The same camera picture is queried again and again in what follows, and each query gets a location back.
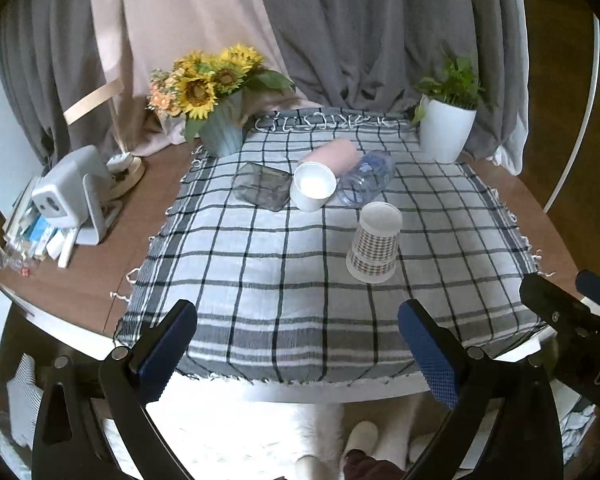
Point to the pink cup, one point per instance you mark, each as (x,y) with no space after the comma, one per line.
(332,154)

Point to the white fluffy rug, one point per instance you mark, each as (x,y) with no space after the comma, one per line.
(230,435)

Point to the white slipper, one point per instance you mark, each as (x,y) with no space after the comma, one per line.
(306,467)
(362,437)

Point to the white plant pot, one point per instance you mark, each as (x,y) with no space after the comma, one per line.
(445,130)

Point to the checked paper cup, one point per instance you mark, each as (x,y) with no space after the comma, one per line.
(372,250)

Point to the pink curtain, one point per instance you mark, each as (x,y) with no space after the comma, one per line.
(180,10)

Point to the grey curtain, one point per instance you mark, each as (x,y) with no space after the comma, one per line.
(380,35)
(45,60)

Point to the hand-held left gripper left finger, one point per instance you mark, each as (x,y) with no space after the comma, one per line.
(169,355)

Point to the dark square glass cup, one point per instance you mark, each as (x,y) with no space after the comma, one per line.
(260,186)

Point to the clear plastic cup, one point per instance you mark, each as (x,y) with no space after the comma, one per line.
(369,175)

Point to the white curved pole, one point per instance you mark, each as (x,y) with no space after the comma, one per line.
(587,110)

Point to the sunflower bouquet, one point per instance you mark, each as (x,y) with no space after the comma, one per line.
(197,92)

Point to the white desktop device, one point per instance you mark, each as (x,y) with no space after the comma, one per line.
(75,175)

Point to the green leafy plant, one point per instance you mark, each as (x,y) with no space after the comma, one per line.
(455,85)

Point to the blue-grey ribbed vase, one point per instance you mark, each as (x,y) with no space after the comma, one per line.
(222,130)

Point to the grey plaid tablecloth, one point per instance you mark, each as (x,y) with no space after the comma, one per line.
(280,285)

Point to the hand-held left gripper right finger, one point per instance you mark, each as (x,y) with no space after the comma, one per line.
(429,355)

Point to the beige curtain tie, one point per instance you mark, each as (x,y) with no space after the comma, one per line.
(90,102)

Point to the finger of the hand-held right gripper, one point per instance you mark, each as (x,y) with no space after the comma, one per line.
(597,287)
(550,302)

